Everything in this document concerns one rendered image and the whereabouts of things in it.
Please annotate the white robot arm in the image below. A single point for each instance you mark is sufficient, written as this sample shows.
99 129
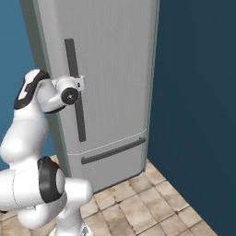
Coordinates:
27 144

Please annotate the grey fridge casing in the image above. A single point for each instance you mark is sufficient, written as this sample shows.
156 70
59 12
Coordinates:
37 40

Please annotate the grey fridge door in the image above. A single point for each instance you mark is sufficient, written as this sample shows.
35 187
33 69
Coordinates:
116 70

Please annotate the grey fridge freezer drawer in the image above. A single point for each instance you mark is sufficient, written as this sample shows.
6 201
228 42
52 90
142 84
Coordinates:
116 167

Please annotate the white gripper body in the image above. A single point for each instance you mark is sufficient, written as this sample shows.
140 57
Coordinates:
82 80

